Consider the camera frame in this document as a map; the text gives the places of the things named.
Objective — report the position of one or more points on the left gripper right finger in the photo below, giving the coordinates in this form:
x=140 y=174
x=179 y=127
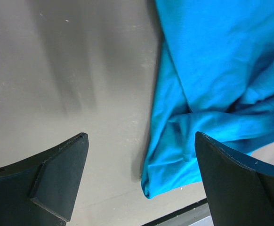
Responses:
x=239 y=188

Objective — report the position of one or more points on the blue t shirt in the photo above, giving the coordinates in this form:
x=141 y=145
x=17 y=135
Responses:
x=216 y=76

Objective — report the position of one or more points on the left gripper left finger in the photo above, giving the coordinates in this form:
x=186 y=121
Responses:
x=41 y=190

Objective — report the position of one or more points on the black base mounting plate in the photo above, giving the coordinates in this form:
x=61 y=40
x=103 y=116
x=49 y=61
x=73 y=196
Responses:
x=196 y=214

